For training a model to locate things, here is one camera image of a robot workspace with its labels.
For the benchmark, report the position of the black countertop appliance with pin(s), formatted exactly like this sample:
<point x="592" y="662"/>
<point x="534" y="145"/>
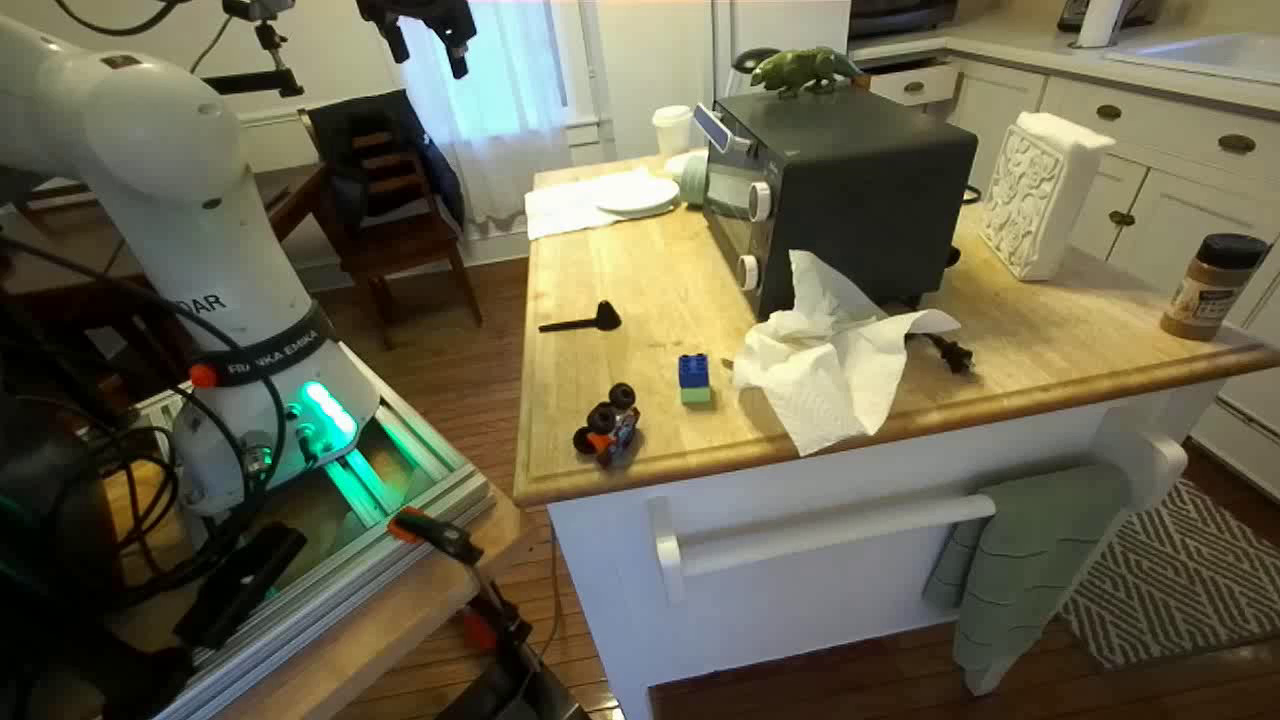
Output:
<point x="901" y="19"/>

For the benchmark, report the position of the dark wooden chair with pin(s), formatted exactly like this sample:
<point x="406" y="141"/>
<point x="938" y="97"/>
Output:
<point x="385" y="202"/>

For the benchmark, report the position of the flat black box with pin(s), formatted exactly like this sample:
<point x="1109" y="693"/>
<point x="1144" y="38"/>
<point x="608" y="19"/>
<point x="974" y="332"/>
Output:
<point x="243" y="582"/>

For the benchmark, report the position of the white lidded cup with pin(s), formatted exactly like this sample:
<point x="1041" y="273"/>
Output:
<point x="674" y="126"/>

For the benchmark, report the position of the grey green hanging towel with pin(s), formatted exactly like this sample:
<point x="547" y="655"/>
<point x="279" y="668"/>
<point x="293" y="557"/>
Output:
<point x="1032" y="572"/>

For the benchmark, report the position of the patterned grey rug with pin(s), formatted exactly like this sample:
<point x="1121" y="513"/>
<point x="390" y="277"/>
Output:
<point x="1172" y="586"/>

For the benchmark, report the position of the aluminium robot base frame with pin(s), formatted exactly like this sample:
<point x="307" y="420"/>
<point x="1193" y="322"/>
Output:
<point x="334" y="546"/>

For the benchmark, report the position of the blue and green sponge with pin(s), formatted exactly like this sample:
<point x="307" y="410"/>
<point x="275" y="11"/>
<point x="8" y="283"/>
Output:
<point x="694" y="382"/>

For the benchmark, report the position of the open white drawer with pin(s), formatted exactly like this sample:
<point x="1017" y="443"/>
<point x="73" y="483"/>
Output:
<point x="919" y="85"/>

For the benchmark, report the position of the black red blue toy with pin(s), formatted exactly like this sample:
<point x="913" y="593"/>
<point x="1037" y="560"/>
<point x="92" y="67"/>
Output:
<point x="608" y="426"/>

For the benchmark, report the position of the white kitchen island base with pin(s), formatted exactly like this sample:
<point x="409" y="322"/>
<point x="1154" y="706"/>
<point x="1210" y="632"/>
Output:
<point x="802" y="614"/>

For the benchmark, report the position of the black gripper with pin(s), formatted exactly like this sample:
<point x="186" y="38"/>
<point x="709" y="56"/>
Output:
<point x="425" y="11"/>

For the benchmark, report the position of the white lower kitchen cabinets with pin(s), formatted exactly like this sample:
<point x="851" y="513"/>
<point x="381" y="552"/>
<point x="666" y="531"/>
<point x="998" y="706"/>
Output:
<point x="1172" y="172"/>

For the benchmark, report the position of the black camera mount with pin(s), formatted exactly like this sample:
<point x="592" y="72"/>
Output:
<point x="275" y="76"/>

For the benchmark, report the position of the light green tumbler cup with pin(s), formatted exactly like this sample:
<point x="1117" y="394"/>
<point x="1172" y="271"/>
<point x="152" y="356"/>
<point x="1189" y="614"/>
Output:
<point x="688" y="177"/>

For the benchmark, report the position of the white towel bar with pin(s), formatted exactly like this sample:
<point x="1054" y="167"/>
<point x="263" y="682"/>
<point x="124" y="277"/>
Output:
<point x="813" y="531"/>

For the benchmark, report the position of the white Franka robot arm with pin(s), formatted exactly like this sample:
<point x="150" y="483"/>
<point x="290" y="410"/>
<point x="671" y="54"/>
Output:
<point x="174" y="172"/>

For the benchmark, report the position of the black toaster oven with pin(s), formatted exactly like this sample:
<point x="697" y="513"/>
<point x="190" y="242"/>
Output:
<point x="867" y="186"/>

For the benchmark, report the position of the white sheer curtain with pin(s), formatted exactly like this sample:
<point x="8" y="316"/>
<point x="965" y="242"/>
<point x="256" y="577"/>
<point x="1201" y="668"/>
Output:
<point x="501" y="107"/>

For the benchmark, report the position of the white round plate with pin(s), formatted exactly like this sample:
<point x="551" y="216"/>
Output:
<point x="639" y="199"/>

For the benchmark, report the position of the brown jar with black lid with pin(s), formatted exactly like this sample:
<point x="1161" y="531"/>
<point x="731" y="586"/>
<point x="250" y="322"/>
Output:
<point x="1210" y="285"/>

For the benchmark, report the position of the white stained cloth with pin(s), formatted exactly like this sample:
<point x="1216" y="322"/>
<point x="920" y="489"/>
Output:
<point x="563" y="209"/>

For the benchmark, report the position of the black orange clamp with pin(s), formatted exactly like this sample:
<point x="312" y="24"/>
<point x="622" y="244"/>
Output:
<point x="462" y="560"/>

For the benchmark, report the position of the crumpled white paper towel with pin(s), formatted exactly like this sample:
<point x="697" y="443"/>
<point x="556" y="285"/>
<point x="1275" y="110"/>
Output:
<point x="824" y="360"/>

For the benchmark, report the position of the white paper towel roll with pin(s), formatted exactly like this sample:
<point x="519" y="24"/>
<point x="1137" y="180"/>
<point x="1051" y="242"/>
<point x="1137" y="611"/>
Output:
<point x="1100" y="21"/>

